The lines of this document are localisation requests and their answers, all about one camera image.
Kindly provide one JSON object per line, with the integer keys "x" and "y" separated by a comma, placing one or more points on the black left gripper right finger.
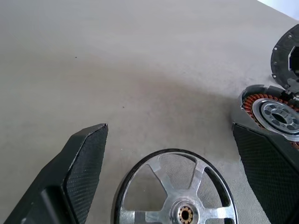
{"x": 268, "y": 168}

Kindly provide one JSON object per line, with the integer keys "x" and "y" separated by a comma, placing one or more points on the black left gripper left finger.
{"x": 79, "y": 168}

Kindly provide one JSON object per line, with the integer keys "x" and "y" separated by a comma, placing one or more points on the silver spoked rotor black rim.
{"x": 168, "y": 187}

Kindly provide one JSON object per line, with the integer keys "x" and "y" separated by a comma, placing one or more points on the round hinged motor housing lid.
{"x": 280, "y": 58}

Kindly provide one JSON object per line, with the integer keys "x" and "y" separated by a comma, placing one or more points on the motor housing with copper windings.
{"x": 258, "y": 109}

